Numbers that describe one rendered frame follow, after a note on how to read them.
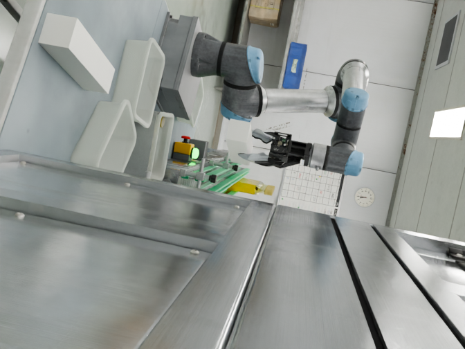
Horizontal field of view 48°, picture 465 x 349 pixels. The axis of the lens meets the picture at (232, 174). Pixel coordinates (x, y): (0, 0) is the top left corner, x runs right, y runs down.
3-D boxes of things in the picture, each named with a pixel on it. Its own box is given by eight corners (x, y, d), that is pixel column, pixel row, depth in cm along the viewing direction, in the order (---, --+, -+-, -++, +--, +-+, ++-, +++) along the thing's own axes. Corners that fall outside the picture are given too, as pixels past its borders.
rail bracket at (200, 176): (173, 203, 176) (210, 211, 175) (182, 154, 174) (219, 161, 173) (176, 202, 179) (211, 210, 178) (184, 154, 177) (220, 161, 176)
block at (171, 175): (154, 194, 177) (174, 198, 176) (159, 166, 176) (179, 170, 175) (157, 193, 180) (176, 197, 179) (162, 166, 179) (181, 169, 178)
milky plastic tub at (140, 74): (101, 110, 137) (133, 116, 136) (121, 29, 139) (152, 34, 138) (121, 124, 154) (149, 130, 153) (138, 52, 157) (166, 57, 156)
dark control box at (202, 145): (185, 155, 244) (203, 158, 243) (188, 138, 243) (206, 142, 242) (189, 154, 252) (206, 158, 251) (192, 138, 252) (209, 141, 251)
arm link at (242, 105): (219, 73, 184) (358, 75, 199) (215, 111, 192) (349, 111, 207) (228, 86, 174) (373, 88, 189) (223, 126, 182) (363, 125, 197)
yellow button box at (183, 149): (171, 158, 217) (188, 161, 216) (174, 140, 216) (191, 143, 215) (175, 157, 224) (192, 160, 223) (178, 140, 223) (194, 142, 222)
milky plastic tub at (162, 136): (121, 180, 158) (149, 185, 157) (133, 106, 156) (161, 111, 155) (138, 175, 176) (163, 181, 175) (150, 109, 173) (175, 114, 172)
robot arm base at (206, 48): (198, 24, 173) (228, 29, 172) (204, 42, 188) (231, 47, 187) (187, 67, 171) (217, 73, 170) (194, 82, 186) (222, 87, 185)
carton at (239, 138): (230, 118, 149) (250, 122, 149) (234, 144, 173) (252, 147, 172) (225, 138, 148) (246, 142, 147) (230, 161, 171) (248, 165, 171)
